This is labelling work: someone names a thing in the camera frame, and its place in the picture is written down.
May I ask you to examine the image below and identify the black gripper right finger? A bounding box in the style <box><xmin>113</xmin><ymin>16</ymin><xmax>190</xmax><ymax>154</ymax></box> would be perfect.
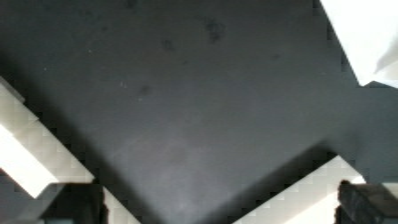
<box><xmin>333</xmin><ymin>180</ymin><xmax>398</xmax><ymax>224</ymax></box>

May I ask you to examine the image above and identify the white left fence block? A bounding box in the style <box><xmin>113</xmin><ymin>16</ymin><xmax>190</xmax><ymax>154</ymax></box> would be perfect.
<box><xmin>0</xmin><ymin>77</ymin><xmax>143</xmax><ymax>224</ymax></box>

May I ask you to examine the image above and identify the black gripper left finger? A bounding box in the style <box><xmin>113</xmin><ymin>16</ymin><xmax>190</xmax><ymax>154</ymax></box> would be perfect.
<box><xmin>38</xmin><ymin>183</ymin><xmax>108</xmax><ymax>224</ymax></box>

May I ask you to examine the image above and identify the white front fence bar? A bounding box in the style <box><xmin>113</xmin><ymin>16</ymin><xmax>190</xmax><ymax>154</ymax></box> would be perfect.
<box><xmin>232</xmin><ymin>156</ymin><xmax>369</xmax><ymax>224</ymax></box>

